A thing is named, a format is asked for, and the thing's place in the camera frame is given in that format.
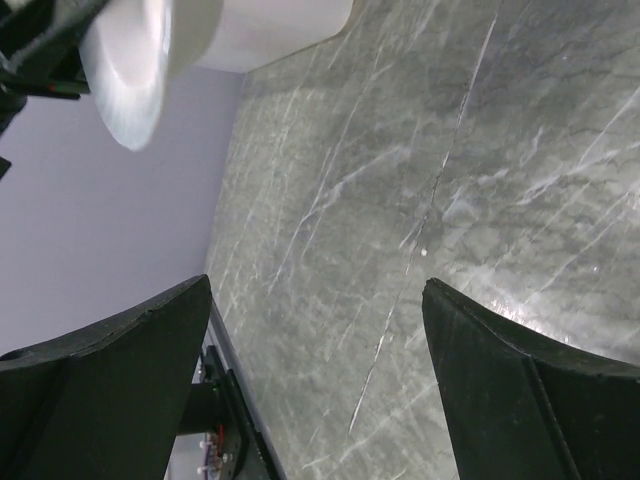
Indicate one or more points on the translucent white plastic bin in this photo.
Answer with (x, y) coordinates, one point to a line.
(241, 36)

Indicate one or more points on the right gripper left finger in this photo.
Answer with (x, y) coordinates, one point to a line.
(104, 401)

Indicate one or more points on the white plate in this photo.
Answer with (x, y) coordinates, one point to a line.
(133, 49)

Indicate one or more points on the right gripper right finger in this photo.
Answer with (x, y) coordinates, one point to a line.
(520, 405)

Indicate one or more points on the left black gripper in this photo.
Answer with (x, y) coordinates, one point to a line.
(40, 51)

